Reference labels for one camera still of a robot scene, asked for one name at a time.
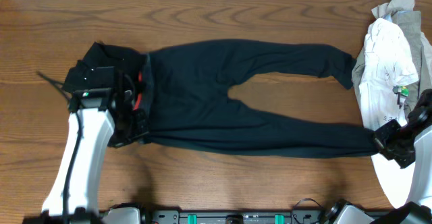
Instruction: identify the black leggings red waistband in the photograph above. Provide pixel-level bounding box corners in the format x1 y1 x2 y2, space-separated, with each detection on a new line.
145 39 377 159

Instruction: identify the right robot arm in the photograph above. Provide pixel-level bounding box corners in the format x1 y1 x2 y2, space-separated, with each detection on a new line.
373 89 431 224

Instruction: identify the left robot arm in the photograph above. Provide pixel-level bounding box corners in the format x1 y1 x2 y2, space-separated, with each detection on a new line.
22 67 150 224

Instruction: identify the folded black garment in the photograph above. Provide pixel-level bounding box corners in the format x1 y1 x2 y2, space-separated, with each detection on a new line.
63 43 153 92

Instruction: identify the white t-shirt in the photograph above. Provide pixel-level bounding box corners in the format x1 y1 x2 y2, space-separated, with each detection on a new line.
358 18 419 208

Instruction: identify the beige grey garment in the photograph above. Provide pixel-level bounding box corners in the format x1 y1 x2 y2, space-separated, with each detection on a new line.
352 0 431 119

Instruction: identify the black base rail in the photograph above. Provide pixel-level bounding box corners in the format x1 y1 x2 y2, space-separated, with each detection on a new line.
101 198 389 224

